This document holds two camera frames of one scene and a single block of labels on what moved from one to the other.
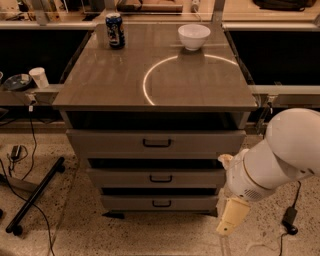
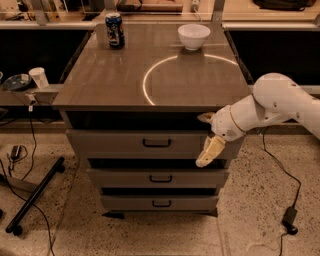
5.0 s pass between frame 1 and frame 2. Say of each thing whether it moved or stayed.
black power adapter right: stayed
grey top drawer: stayed
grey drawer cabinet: stayed
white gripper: moved
